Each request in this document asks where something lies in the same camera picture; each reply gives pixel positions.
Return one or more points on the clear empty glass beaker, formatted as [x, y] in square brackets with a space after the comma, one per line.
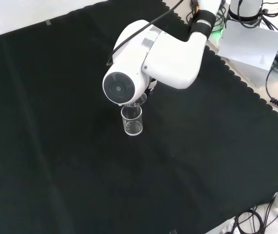
[132, 126]

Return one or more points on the clear tape strip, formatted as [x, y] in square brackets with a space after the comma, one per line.
[48, 22]
[173, 231]

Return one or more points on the clear glass beaker with water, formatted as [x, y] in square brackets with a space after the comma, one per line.
[141, 99]

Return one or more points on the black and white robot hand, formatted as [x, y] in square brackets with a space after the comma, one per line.
[151, 85]

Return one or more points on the black bench cloth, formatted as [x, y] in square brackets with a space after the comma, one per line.
[56, 134]

